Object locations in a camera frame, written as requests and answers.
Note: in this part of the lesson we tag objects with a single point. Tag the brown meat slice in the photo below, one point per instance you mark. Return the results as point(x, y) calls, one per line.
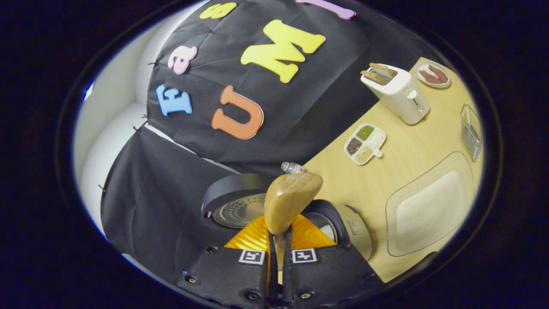
point(438, 73)
point(430, 77)

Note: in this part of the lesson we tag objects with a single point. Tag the clear plastic rice container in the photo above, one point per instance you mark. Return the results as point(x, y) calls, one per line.
point(429, 206)

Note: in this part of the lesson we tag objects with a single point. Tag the white rice pile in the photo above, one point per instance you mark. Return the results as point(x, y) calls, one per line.
point(431, 206)

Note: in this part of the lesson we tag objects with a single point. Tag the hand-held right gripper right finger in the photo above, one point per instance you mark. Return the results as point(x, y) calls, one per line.
point(330, 274)

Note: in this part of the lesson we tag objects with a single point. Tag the small clear water bottle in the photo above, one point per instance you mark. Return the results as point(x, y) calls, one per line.
point(294, 168)

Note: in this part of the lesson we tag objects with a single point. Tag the dark grey rice cooker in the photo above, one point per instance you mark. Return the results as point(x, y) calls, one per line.
point(240, 201)

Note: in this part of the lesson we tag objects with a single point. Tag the white divided seasoning plate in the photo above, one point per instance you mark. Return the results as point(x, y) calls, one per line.
point(364, 143)

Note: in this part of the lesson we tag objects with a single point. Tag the toast slice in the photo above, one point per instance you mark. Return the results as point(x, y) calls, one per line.
point(384, 70)
point(374, 77)

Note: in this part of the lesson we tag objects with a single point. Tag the wooden spoon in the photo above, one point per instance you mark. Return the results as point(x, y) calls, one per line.
point(289, 201)

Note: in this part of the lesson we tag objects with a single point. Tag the white toaster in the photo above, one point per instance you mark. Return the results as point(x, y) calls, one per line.
point(401, 96)

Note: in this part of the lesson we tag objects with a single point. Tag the small round white plate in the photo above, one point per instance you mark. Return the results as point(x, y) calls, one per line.
point(433, 75)

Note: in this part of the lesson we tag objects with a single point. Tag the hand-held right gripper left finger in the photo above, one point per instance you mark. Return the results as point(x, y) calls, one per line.
point(227, 274)

